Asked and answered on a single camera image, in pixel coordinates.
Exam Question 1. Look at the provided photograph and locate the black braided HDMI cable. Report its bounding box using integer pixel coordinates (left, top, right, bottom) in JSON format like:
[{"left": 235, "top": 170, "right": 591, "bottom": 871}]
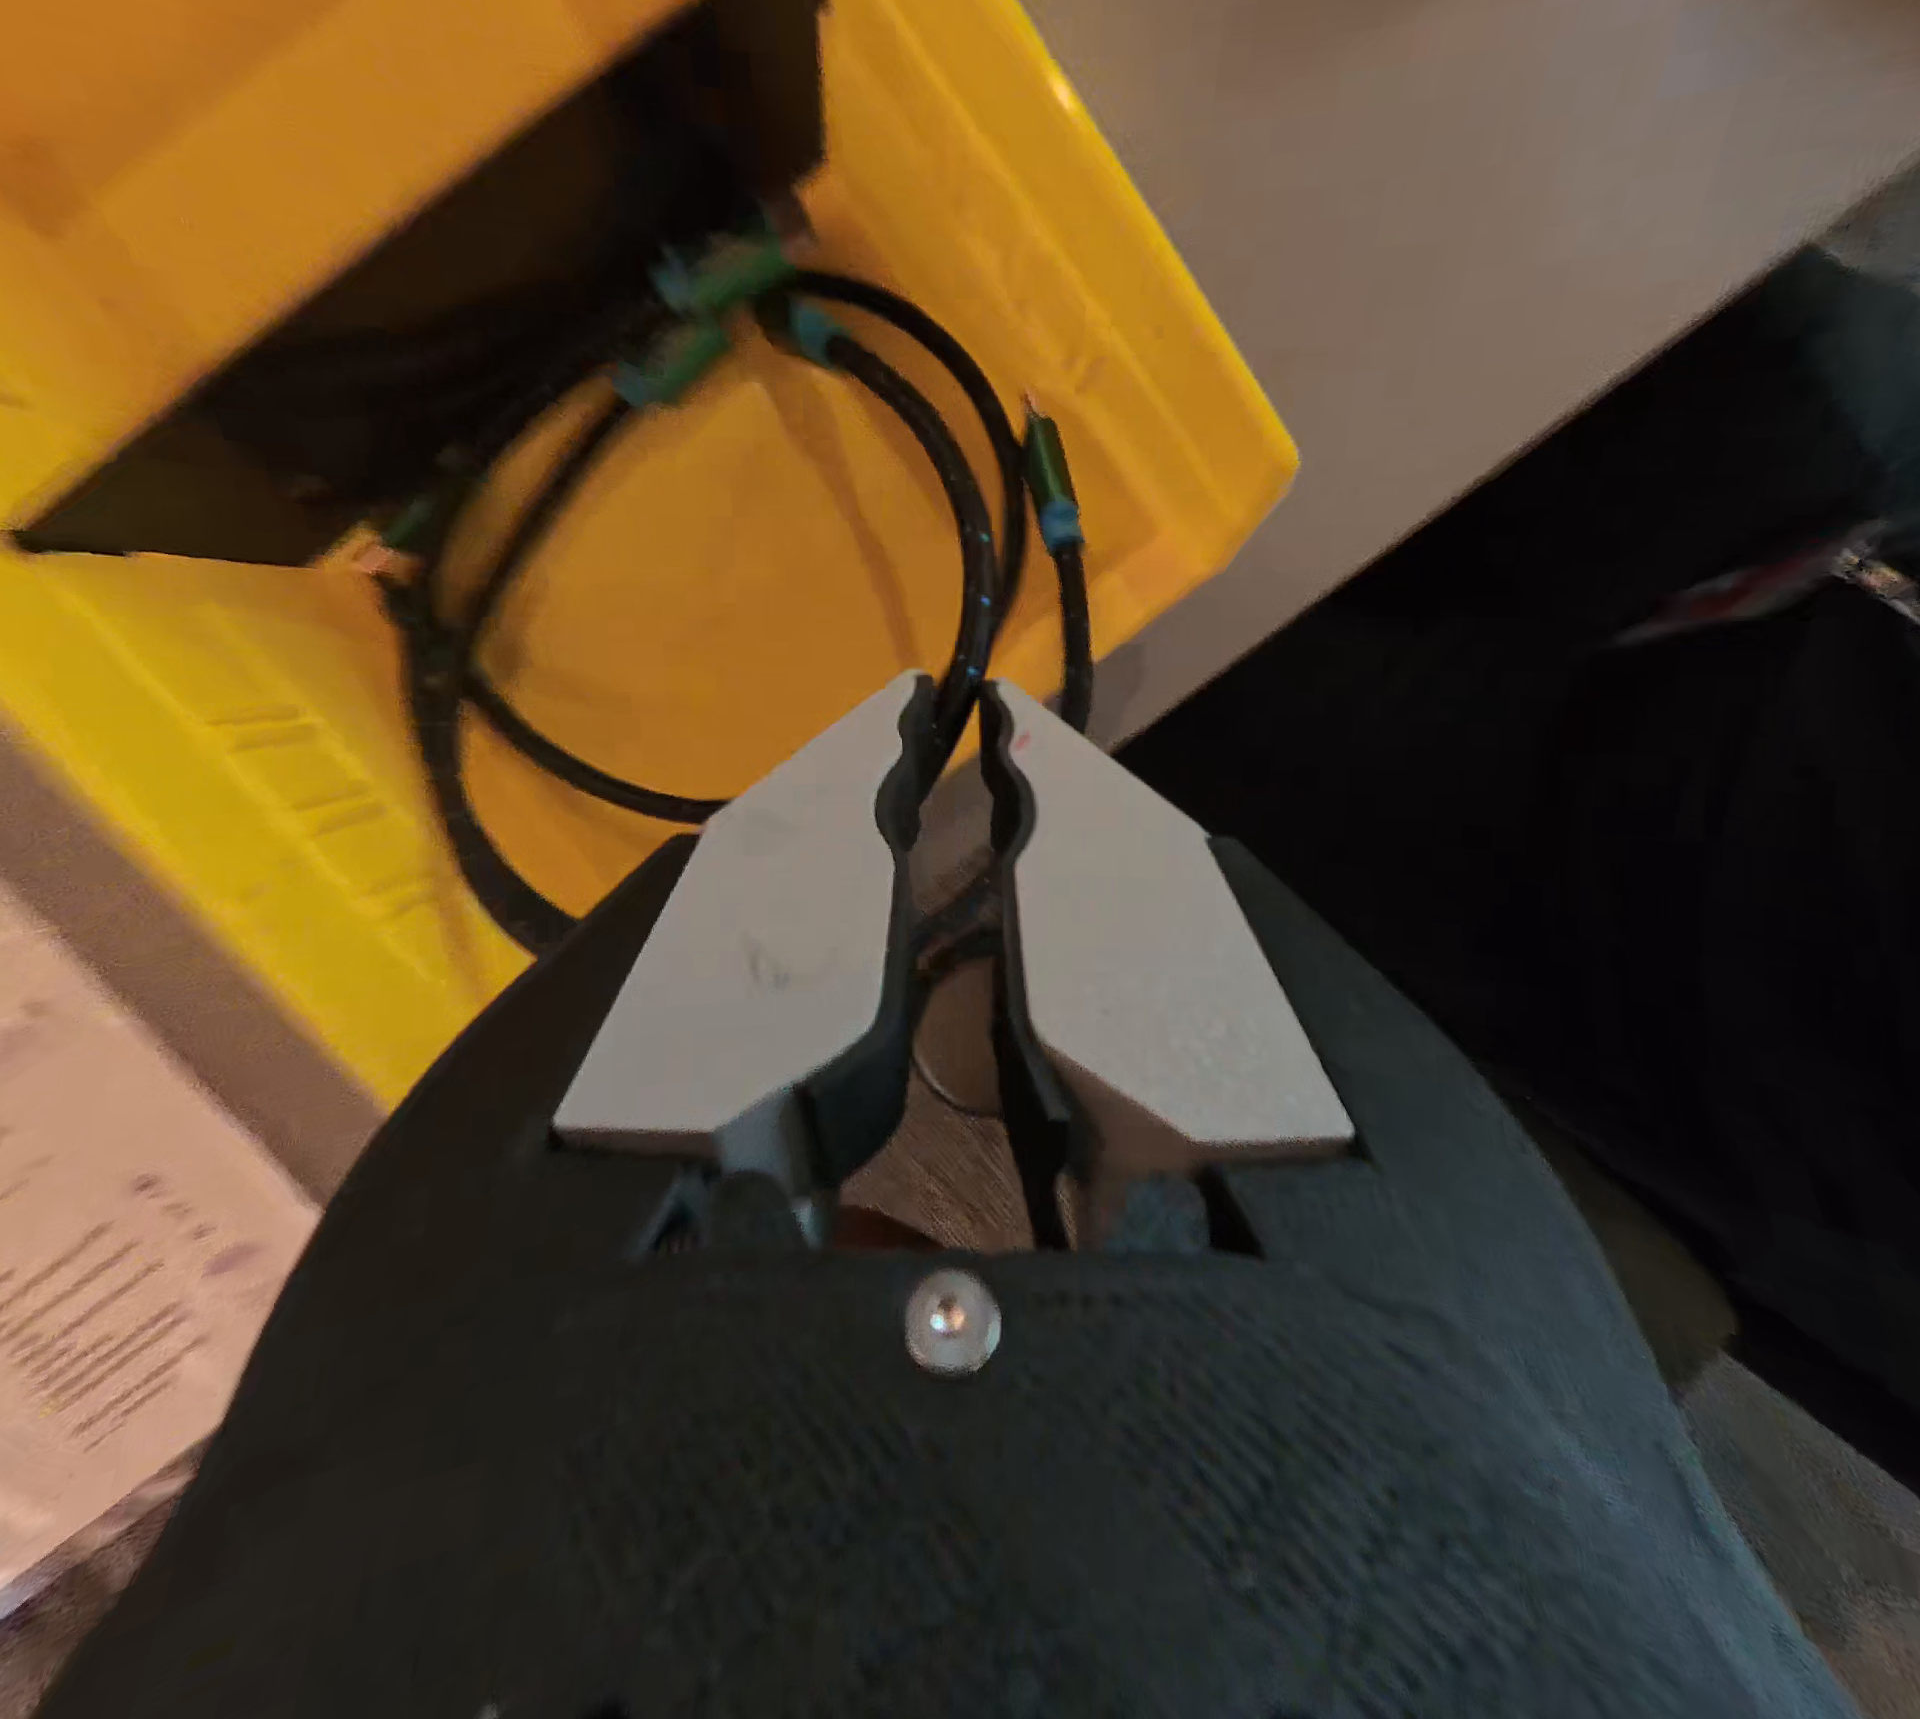
[
  {"left": 195, "top": 203, "right": 819, "bottom": 523},
  {"left": 383, "top": 271, "right": 1098, "bottom": 986}
]

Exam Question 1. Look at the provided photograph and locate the yellow plastic bin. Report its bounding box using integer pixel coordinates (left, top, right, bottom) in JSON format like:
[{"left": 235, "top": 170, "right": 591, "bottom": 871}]
[{"left": 0, "top": 0, "right": 1297, "bottom": 1106}]

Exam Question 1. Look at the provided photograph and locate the printed paper sheet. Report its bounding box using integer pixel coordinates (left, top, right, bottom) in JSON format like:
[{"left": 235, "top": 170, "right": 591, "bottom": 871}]
[{"left": 0, "top": 892, "right": 321, "bottom": 1584}]

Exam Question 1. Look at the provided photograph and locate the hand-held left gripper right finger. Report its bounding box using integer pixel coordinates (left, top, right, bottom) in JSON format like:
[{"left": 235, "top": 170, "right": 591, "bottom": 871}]
[{"left": 978, "top": 677, "right": 1359, "bottom": 1252}]

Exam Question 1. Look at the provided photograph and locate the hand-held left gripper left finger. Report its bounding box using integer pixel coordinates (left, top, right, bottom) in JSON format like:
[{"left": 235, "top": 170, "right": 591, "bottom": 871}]
[{"left": 552, "top": 672, "right": 943, "bottom": 1203}]

